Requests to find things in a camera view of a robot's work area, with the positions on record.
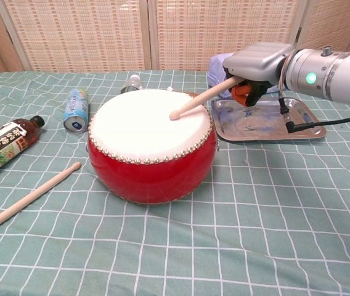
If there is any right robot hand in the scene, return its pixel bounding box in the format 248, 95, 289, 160
222, 43, 295, 107

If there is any wooden drumstick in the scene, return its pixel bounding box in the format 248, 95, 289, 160
0, 162, 82, 241
169, 76, 241, 121

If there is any stainless steel tray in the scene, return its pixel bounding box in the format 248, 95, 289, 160
210, 97, 328, 142

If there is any red and white drum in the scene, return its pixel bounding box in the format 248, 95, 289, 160
87, 89, 218, 205

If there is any purple tissue pack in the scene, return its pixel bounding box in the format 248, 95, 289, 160
207, 52, 279, 99

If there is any clear water bottle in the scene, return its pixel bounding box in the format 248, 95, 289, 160
120, 74, 142, 94

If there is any bamboo folding screen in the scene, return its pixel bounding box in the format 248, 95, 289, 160
0, 0, 350, 76

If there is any green checked tablecloth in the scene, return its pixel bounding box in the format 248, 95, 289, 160
0, 70, 350, 296

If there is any light blue drink can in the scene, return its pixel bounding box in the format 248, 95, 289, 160
63, 88, 89, 134

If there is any brown tea bottle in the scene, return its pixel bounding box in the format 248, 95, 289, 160
0, 115, 46, 186

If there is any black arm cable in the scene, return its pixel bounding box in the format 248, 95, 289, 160
278, 66, 350, 134

